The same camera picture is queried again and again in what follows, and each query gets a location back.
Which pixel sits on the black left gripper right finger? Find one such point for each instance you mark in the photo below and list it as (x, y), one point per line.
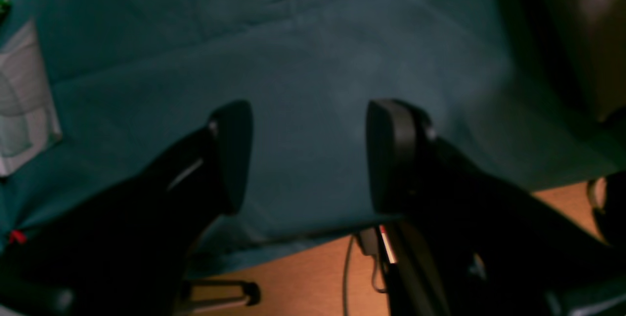
(471, 244)

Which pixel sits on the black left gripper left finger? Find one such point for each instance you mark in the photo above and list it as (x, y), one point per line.
(125, 251)

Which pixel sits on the dusty pink T-shirt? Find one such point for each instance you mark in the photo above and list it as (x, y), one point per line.
(592, 35)

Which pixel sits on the blue table cloth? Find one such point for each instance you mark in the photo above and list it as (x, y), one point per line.
(131, 77)

